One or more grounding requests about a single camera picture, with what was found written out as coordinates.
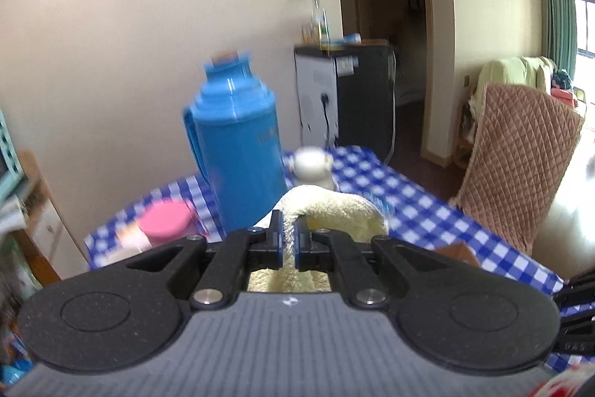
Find wooden shelf cabinet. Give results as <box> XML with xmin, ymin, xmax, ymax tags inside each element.
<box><xmin>0</xmin><ymin>150</ymin><xmax>89</xmax><ymax>286</ymax></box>

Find sofa with pale cover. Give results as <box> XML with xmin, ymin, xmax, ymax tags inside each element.
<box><xmin>469</xmin><ymin>55</ymin><xmax>582</xmax><ymax>119</ymax></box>

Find black mini fridge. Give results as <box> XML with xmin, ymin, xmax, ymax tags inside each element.
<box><xmin>294</xmin><ymin>39</ymin><xmax>397</xmax><ymax>160</ymax></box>

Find red and white cloth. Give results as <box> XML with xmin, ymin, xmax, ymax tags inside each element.
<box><xmin>530</xmin><ymin>364</ymin><xmax>595</xmax><ymax>397</ymax></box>

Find white insulated bottle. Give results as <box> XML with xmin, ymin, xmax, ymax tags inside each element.
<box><xmin>290</xmin><ymin>147</ymin><xmax>335</xmax><ymax>192</ymax></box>

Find stack of papers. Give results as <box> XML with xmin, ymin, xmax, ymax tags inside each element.
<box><xmin>0</xmin><ymin>188</ymin><xmax>34</xmax><ymax>236</ymax></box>

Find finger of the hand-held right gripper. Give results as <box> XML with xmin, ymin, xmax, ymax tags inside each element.
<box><xmin>551</xmin><ymin>311</ymin><xmax>595</xmax><ymax>356</ymax></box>
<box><xmin>562</xmin><ymin>270</ymin><xmax>595</xmax><ymax>307</ymax></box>

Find pink folded clothes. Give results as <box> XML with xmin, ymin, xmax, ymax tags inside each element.
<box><xmin>551</xmin><ymin>85</ymin><xmax>580</xmax><ymax>107</ymax></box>

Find cardboard box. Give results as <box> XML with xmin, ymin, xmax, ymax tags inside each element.
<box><xmin>439</xmin><ymin>241</ymin><xmax>479</xmax><ymax>268</ymax></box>

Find green curtain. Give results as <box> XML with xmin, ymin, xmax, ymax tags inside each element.
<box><xmin>538</xmin><ymin>0</ymin><xmax>577</xmax><ymax>74</ymax></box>

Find pink lidded cup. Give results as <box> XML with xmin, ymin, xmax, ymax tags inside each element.
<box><xmin>116</xmin><ymin>199</ymin><xmax>198</xmax><ymax>251</ymax></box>

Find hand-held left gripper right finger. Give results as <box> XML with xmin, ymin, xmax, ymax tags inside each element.
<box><xmin>294</xmin><ymin>215</ymin><xmax>484</xmax><ymax>308</ymax></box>

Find teal toaster oven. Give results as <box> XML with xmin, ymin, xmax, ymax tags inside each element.
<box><xmin>0</xmin><ymin>109</ymin><xmax>24</xmax><ymax>202</ymax></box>

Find black plug cable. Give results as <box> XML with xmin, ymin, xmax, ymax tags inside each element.
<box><xmin>318</xmin><ymin>94</ymin><xmax>338</xmax><ymax>143</ymax></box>

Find green cap bottle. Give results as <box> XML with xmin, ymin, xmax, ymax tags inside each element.
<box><xmin>311</xmin><ymin>0</ymin><xmax>332</xmax><ymax>50</ymax></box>

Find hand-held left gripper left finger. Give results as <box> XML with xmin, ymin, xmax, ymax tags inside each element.
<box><xmin>88</xmin><ymin>210</ymin><xmax>285</xmax><ymax>310</ymax></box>

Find blue checkered tablecloth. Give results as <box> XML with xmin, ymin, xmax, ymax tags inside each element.
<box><xmin>84</xmin><ymin>146</ymin><xmax>595</xmax><ymax>379</ymax></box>

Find yellow towel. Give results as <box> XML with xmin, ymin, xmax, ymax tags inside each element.
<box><xmin>246</xmin><ymin>185</ymin><xmax>389</xmax><ymax>293</ymax></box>

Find blue thermos flask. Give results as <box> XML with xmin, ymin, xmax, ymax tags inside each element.
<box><xmin>181</xmin><ymin>50</ymin><xmax>286</xmax><ymax>235</ymax></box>

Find quilted tan chair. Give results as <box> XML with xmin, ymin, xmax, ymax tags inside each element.
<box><xmin>448</xmin><ymin>83</ymin><xmax>586</xmax><ymax>256</ymax></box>

